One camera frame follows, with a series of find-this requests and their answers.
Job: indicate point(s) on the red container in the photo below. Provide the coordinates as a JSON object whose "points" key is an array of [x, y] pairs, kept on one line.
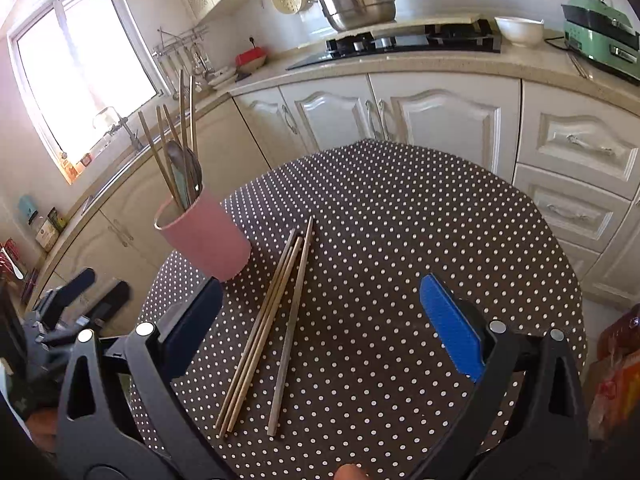
{"points": [[250, 59]]}

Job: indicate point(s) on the wooden chopstick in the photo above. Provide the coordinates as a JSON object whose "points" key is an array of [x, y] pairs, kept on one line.
{"points": [[172, 122], [264, 335], [155, 150], [169, 150], [270, 332], [257, 330], [183, 110]]}

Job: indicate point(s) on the cardboard boxes on counter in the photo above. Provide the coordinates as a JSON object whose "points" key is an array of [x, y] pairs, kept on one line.
{"points": [[47, 230]]}

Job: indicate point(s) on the black gas stove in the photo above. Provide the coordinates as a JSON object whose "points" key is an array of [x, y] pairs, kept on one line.
{"points": [[400, 42]]}

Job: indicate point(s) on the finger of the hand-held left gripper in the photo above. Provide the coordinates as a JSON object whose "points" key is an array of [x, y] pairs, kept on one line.
{"points": [[75, 287], [110, 300]]}

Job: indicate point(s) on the person's right hand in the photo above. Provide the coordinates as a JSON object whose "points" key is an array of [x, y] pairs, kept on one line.
{"points": [[352, 474]]}

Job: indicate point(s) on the white bowl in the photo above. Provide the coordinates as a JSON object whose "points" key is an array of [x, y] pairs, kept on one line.
{"points": [[519, 32]]}

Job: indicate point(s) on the window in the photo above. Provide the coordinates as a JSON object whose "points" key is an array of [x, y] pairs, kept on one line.
{"points": [[85, 75]]}

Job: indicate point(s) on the orange snack package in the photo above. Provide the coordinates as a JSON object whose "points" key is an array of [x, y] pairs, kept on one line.
{"points": [[617, 375]]}

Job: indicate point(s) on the pink utensil holder cup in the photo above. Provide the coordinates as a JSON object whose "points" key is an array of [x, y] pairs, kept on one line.
{"points": [[210, 240]]}

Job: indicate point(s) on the green electric grill appliance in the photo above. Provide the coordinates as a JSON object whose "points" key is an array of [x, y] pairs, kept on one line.
{"points": [[602, 30]]}

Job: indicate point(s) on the metal utensil rail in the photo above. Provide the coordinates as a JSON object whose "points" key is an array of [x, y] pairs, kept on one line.
{"points": [[182, 37]]}

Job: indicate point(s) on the black spoon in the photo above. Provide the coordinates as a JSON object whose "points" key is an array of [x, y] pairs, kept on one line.
{"points": [[195, 172]]}

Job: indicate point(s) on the row of hanging metal utensils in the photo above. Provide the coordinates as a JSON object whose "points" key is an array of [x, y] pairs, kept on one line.
{"points": [[192, 70]]}

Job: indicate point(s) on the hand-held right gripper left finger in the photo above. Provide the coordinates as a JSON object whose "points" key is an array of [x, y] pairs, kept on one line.
{"points": [[192, 320]]}

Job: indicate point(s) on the cream kitchen base cabinets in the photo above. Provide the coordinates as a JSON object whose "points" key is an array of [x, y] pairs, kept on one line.
{"points": [[450, 120]]}

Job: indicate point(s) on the metal chopsticks pair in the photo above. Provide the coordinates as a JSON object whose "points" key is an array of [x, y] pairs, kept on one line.
{"points": [[579, 66]]}

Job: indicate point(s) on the grey chopstick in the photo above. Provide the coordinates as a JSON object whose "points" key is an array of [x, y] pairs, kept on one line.
{"points": [[292, 320]]}

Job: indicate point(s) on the person's left hand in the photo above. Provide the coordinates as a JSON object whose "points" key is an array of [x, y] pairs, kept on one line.
{"points": [[42, 430]]}

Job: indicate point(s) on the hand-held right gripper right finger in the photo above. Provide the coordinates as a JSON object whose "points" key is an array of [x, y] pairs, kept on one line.
{"points": [[450, 320]]}

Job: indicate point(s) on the metal faucet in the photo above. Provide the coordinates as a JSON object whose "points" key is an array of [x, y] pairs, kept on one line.
{"points": [[117, 122]]}

